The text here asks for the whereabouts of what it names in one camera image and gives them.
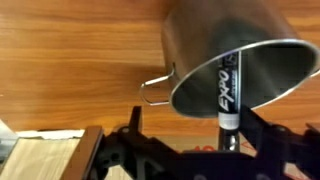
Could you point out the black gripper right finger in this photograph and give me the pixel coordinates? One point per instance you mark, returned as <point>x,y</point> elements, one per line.
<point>254,128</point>

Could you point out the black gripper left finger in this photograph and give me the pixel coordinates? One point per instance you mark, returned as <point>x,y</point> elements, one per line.
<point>136,120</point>

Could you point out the black Expo marker white cap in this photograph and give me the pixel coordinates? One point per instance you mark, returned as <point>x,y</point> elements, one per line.
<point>228,96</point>

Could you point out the silver metal pot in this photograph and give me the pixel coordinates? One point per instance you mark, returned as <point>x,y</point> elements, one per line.
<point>200,40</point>

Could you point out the brown cardboard box red print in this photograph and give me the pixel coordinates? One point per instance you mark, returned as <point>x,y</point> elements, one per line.
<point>40,160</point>

